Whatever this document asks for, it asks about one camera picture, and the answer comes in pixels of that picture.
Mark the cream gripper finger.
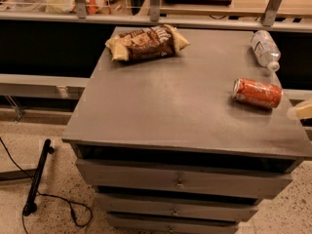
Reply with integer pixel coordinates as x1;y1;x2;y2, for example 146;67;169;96
287;100;312;120

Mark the red coke can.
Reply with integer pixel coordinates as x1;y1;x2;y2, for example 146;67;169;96
233;78;283;109

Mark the brown chip bag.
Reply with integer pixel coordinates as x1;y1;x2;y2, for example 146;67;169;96
105;24;190;61

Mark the clear plastic water bottle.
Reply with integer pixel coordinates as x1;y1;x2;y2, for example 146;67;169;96
251;30;281;72

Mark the top grey drawer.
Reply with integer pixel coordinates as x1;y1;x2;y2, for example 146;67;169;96
76;159;293;199

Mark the grey drawer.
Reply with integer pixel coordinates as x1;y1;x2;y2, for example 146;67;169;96
107;213;238;234
96;193;257;221
76;159;293;199

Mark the grey drawer cabinet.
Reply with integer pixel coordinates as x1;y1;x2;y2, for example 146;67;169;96
61;25;312;234

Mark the middle grey drawer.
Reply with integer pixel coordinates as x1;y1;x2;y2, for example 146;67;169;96
96;193;257;221

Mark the bottom grey drawer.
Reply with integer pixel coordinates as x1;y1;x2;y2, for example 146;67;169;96
107;213;238;234

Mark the grey metal railing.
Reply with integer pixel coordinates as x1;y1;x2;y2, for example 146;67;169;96
0;0;312;33

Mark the black floor stand bar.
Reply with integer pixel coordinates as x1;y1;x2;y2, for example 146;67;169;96
22;139;55;216

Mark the black floor cable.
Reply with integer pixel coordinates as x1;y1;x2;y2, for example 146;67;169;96
0;136;94;234

